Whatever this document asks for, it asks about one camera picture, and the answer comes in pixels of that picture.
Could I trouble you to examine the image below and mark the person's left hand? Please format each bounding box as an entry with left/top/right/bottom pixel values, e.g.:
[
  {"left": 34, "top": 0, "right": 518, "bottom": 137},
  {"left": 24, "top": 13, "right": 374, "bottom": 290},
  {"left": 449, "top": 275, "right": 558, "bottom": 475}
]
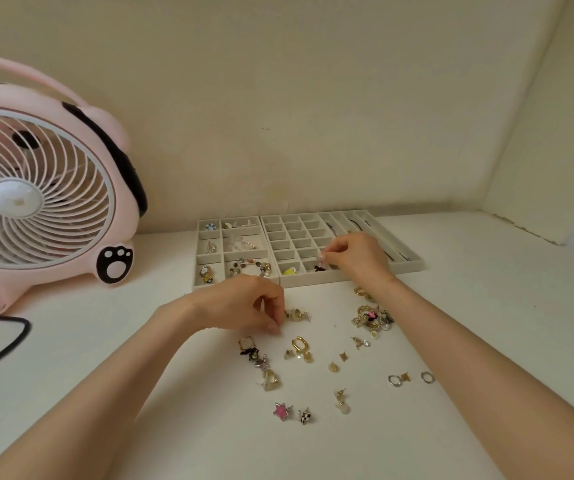
[{"left": 186, "top": 273, "right": 286, "bottom": 335}]

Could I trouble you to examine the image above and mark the person's right hand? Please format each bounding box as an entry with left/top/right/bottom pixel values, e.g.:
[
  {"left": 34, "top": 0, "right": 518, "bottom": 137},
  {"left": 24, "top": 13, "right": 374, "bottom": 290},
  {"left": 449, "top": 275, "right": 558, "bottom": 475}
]
[{"left": 319, "top": 232, "right": 400, "bottom": 298}]

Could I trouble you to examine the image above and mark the grey bracelet tray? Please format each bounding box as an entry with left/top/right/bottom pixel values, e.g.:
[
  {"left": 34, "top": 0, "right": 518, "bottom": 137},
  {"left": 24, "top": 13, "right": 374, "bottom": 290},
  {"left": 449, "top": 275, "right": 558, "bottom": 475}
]
[{"left": 191, "top": 215, "right": 281, "bottom": 293}]

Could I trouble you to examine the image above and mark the brown stone bead bracelet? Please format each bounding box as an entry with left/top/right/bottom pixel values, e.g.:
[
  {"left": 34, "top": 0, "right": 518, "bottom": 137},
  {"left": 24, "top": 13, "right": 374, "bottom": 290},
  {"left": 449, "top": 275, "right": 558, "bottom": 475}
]
[{"left": 229, "top": 260, "right": 273, "bottom": 279}]

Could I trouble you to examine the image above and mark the brown cord necklace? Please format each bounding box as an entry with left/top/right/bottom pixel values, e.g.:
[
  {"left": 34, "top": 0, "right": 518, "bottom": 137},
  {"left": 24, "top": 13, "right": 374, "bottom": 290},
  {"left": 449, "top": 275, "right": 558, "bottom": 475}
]
[{"left": 346, "top": 218, "right": 408, "bottom": 263}]

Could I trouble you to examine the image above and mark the grey necklace tray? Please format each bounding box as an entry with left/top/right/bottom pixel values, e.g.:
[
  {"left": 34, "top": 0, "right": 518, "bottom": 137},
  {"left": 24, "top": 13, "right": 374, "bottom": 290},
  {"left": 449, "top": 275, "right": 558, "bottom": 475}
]
[{"left": 319, "top": 209, "right": 426, "bottom": 275}]

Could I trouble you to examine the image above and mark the pile of mixed jewelry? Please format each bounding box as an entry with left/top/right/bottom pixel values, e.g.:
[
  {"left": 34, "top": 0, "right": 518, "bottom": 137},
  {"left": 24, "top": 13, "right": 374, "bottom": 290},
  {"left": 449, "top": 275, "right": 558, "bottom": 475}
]
[{"left": 236, "top": 284, "right": 436, "bottom": 425}]

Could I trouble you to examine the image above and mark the grey earring grid tray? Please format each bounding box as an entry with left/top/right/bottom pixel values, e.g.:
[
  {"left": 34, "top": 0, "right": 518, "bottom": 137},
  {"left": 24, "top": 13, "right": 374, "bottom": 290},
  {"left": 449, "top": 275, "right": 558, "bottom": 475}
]
[{"left": 260, "top": 212, "right": 356, "bottom": 289}]

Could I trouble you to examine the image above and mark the person's right forearm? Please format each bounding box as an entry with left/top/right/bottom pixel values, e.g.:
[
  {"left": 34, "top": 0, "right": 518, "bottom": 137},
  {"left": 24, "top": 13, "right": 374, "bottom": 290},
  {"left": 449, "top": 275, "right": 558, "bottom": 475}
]
[{"left": 372, "top": 277, "right": 574, "bottom": 480}]

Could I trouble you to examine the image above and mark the person's left forearm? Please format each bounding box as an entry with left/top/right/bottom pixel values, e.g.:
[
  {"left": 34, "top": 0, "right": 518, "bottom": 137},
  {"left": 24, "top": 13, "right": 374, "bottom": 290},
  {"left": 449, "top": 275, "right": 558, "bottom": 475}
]
[{"left": 0, "top": 299, "right": 203, "bottom": 480}]

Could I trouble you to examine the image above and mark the white table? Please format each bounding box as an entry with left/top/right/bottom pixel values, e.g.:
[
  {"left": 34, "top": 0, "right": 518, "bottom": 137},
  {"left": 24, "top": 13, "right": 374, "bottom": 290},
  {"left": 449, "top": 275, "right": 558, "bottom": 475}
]
[{"left": 0, "top": 210, "right": 574, "bottom": 480}]

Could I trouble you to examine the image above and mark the pink animal-shaped desk fan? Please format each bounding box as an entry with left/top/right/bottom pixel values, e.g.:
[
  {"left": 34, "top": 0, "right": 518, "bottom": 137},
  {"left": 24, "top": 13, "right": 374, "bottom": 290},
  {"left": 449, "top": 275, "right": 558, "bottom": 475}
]
[{"left": 0, "top": 44, "right": 149, "bottom": 317}]

